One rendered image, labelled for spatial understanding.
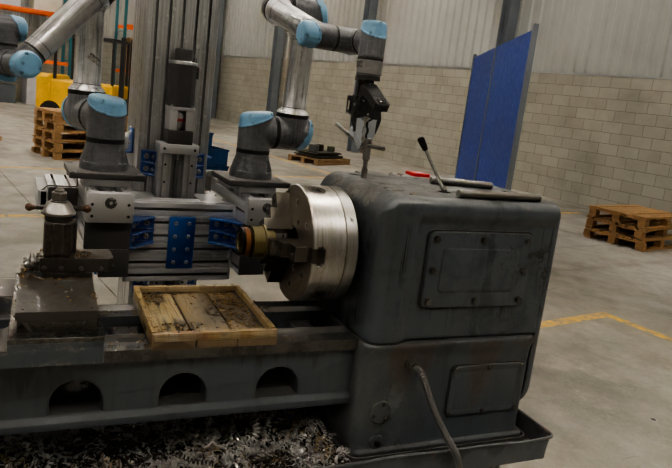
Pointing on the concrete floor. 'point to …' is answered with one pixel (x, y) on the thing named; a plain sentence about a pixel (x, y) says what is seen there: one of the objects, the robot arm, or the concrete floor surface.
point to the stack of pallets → (58, 143)
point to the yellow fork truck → (51, 91)
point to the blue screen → (496, 111)
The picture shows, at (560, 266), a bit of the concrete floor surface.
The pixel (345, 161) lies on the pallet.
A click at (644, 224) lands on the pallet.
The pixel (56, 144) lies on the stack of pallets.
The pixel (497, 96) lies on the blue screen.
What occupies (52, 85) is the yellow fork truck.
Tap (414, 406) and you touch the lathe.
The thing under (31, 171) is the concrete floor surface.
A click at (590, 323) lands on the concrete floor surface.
